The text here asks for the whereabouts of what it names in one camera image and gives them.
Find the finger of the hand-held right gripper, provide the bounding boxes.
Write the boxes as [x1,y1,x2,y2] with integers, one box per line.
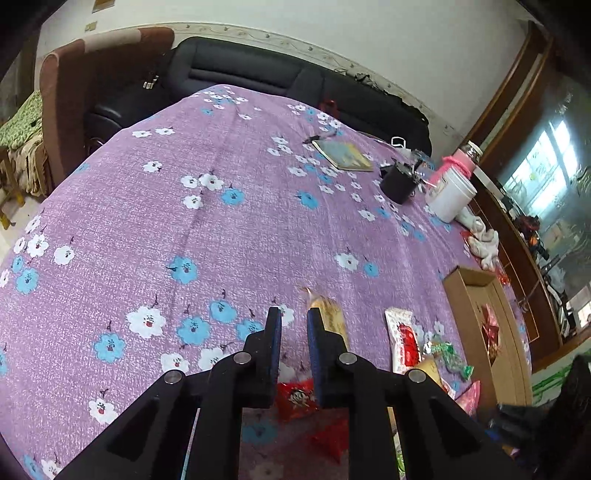
[485,402,548,444]

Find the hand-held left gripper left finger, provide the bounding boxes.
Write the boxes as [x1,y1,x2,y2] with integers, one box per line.
[55,306,283,480]

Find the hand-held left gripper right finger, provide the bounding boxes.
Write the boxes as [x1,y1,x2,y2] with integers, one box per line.
[306,307,525,480]

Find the yellow biscuit packet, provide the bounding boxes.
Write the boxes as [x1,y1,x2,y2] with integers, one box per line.
[300,287,349,340]

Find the cardboard box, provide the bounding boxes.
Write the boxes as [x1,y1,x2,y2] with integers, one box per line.
[442,266,534,411]

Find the large white red snack packet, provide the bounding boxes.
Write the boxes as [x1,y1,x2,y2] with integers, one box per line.
[385,308,424,374]

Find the green candy wrapper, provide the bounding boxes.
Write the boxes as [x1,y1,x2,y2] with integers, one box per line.
[443,357,475,381]
[427,340,458,365]

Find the red cartoon face snack packet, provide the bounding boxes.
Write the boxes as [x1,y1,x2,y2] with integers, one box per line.
[276,378,320,421]

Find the pink cartoon snack packet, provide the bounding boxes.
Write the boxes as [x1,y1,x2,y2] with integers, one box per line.
[455,381,482,416]

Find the plain red snack packet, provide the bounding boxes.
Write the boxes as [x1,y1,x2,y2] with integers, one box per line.
[310,418,352,463]

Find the small pink snack packet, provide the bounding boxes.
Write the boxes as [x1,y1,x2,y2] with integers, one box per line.
[480,305,502,365]

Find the yellow snack packet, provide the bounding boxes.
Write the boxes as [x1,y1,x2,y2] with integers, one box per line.
[416,357,455,398]

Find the white cloth gloves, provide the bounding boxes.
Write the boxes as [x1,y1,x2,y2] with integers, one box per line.
[457,210,502,271]

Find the red black tool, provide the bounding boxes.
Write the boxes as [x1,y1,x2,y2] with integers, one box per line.
[515,215,543,252]

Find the purple floral tablecloth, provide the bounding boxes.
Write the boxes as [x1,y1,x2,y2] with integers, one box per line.
[0,83,536,480]

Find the black cup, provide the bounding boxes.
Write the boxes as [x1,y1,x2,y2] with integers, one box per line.
[379,159,428,204]

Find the yellow notebook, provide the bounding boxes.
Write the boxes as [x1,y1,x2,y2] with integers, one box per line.
[311,140,375,172]

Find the white plastic jar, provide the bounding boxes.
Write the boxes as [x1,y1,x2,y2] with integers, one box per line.
[426,167,478,222]

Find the black pen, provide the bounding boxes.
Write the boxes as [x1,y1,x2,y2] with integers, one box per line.
[303,130,342,145]

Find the clear plastic bag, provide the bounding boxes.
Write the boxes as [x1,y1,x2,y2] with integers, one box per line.
[406,148,437,169]

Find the pink sleeved bottle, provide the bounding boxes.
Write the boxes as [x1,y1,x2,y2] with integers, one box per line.
[436,141,483,178]

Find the black bag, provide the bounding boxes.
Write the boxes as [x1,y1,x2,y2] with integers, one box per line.
[385,88,430,125]

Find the wooden glass partition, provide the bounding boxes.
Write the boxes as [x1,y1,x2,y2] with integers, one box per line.
[462,21,591,370]

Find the black leather sofa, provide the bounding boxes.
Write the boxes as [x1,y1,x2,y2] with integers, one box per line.
[83,36,432,158]

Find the brown armchair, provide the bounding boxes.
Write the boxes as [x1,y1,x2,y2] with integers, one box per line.
[39,27,175,199]

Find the green cushioned wooden chair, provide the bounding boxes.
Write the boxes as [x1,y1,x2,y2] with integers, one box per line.
[0,90,51,232]

